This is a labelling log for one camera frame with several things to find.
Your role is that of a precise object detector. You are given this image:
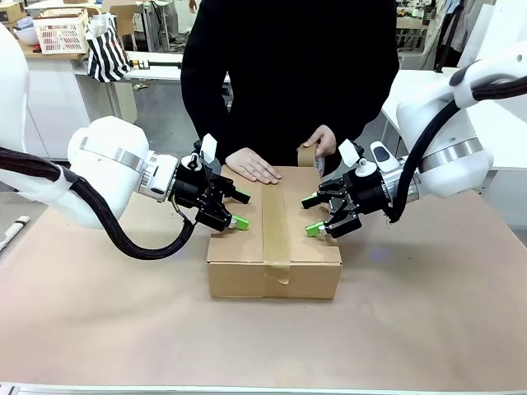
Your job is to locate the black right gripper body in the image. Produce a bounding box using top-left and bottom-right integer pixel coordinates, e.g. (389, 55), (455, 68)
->
(344, 165), (393, 216)

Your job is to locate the white plastic basket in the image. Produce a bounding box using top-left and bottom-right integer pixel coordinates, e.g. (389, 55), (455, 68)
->
(32, 7), (90, 56)

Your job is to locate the white folding table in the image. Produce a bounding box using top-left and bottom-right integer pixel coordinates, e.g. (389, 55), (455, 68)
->
(122, 60), (232, 112)

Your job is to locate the person in black clothing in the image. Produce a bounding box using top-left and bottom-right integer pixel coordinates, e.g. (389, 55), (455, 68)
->
(180, 0), (401, 174)

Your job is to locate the black sleeved left arm cable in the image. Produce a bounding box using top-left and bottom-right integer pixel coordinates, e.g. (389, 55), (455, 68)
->
(0, 145), (195, 262)

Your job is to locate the black sleeved arm cable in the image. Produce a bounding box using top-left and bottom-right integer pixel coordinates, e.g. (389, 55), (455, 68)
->
(0, 145), (195, 262)
(385, 75), (527, 225)

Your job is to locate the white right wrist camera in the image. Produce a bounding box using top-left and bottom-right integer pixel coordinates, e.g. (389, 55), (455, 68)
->
(337, 138), (371, 179)

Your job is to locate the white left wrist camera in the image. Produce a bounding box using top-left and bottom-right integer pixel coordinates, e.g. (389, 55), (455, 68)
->
(186, 132), (219, 172)

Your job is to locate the brown packing tape roll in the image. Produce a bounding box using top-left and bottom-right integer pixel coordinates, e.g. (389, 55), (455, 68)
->
(296, 143), (327, 179)

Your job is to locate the long black bar clamp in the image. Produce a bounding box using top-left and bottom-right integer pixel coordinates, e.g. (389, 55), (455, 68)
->
(128, 58), (184, 72)

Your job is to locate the brown cardboard box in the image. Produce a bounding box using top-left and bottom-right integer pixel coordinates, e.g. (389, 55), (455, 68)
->
(206, 165), (344, 300)

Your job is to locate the person's right hand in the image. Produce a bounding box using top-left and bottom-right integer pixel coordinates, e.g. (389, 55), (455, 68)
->
(225, 148), (283, 185)

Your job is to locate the white black marker pen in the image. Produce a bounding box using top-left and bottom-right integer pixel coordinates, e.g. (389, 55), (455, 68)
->
(0, 215), (31, 253)

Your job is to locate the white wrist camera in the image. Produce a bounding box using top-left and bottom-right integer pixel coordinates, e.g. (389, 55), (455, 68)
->
(337, 138), (371, 179)
(186, 132), (219, 172)

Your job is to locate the stacked cardboard box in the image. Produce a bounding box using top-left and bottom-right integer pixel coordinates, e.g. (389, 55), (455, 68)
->
(0, 1), (27, 26)

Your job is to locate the black white striped bag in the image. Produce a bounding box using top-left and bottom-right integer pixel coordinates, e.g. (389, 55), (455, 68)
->
(84, 12), (132, 84)

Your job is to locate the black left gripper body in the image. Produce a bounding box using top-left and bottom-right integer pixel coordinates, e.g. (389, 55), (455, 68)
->
(170, 163), (226, 211)

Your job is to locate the black sleeved right arm cable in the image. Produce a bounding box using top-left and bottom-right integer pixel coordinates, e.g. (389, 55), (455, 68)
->
(385, 75), (527, 225)

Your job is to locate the brown tape strip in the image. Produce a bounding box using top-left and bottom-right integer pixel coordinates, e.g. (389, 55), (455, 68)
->
(260, 182), (292, 286)

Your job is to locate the person's left hand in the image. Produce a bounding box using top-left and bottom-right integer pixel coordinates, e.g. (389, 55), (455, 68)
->
(301, 124), (338, 158)

